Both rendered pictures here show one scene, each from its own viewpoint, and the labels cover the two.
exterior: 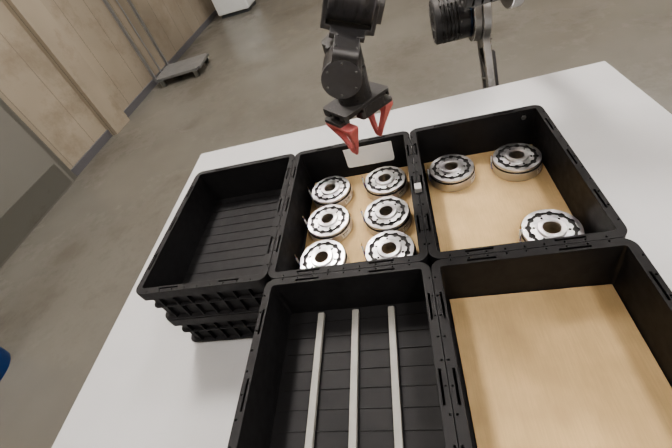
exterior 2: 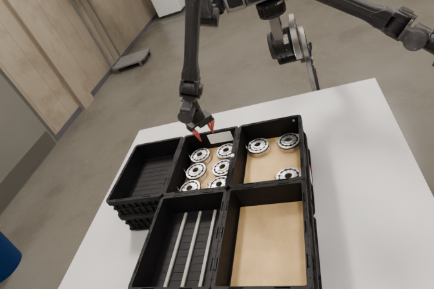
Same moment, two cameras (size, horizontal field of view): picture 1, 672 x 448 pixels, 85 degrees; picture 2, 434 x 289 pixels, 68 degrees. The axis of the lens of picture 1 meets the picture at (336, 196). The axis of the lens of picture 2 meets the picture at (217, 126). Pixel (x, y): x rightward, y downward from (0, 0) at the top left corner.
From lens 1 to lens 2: 0.72 m
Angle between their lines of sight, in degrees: 9
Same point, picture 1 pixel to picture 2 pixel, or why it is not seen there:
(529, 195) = (290, 160)
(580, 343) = (284, 223)
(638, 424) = (291, 250)
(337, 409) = (185, 249)
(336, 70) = (182, 114)
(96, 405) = (84, 258)
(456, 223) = (254, 173)
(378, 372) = (204, 235)
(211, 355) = (138, 237)
